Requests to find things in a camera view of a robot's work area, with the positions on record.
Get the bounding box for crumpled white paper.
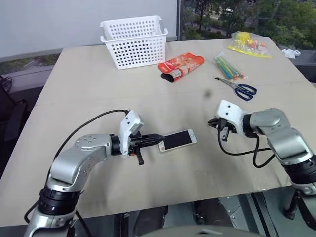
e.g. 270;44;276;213
280;48;302;60

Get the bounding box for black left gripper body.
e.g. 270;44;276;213
128;133;149;166

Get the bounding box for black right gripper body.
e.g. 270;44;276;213
217;118;235;142

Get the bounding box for black chair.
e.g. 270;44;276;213
0;75;28;142

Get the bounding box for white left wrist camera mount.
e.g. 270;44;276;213
118;110;145;158

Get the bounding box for black stand leg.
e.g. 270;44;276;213
283;189;312;227

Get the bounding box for clear bag of colourful toys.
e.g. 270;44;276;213
227;31;273;59

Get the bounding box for white smartphone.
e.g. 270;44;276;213
161;128;198;152

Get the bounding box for bag of coloured sticks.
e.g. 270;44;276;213
213;52;249;82

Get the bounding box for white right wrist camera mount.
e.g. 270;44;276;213
213;99;245;136

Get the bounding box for dark rounded shape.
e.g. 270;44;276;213
194;197;238;228
135;205;169;236

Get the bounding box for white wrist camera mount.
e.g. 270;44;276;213
118;110;145;158
213;99;245;136

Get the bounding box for blue handled scissors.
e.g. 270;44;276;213
215;76;258;101

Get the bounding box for orange snack pouch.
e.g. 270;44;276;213
157;52;206;84

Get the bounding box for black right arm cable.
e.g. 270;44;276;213
217;129;275;168

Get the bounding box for white perforated plastic basket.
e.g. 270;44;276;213
100;15;163;40
100;28;169;70

